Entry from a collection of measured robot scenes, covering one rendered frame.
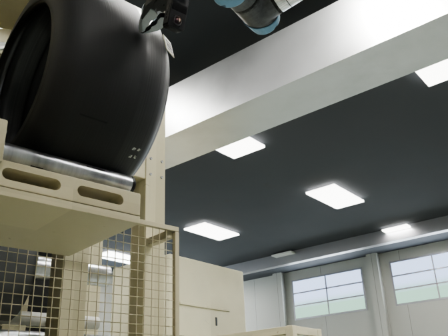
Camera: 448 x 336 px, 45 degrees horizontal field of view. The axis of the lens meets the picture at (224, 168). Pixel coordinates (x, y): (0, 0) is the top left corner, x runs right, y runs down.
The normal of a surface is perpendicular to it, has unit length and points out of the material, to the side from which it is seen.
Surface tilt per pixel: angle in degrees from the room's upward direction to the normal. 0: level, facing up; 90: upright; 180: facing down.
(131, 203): 90
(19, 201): 180
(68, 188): 90
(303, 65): 90
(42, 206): 180
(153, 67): 96
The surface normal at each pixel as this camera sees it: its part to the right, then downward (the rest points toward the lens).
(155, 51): 0.66, -0.37
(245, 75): -0.63, -0.29
